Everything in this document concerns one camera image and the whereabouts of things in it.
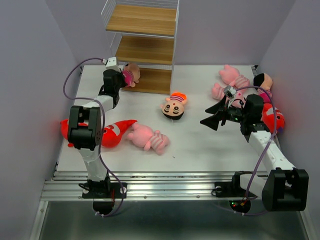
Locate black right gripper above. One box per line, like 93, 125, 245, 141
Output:
199, 94, 248, 131

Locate boy doll pink shorts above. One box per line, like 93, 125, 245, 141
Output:
122, 62, 141, 88

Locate boy doll orange shorts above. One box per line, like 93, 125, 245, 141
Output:
160, 92, 188, 121

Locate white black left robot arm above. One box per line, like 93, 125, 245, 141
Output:
67, 69, 126, 197

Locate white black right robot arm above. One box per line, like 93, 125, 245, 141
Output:
200, 94, 309, 212

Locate pink pig plush lower right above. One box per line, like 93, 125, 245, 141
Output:
211, 83, 246, 108

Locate pink pig plush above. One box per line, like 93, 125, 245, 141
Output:
218, 64, 250, 89
126, 122, 170, 155
211, 83, 246, 108

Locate pink pig plush upper right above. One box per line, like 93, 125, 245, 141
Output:
218, 64, 250, 89

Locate red fish plush left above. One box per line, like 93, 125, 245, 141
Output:
101, 119, 137, 149

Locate red fish plush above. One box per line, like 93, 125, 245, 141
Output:
261, 103, 285, 134
101, 119, 137, 149

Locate red fish plush right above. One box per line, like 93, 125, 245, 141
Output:
261, 103, 285, 134

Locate boy doll far right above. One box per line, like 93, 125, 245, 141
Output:
253, 73, 273, 103

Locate pink pig plush centre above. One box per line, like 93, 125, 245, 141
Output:
126, 122, 170, 155

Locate red shark plush left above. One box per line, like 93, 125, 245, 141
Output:
60, 119, 69, 141

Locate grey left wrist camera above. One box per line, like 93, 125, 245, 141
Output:
105, 57, 121, 72

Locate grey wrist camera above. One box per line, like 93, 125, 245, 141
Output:
223, 85, 237, 107
105, 57, 121, 72

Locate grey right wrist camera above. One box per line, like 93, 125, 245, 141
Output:
223, 85, 237, 107

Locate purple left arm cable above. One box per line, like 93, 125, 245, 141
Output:
62, 57, 125, 218

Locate wooden three-tier wire shelf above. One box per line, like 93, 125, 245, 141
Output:
101, 0, 180, 95

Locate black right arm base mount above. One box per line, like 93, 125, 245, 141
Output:
211, 171, 266, 217

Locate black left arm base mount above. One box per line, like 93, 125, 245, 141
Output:
78, 182, 128, 218

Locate aluminium mounting rail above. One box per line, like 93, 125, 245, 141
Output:
40, 171, 234, 202

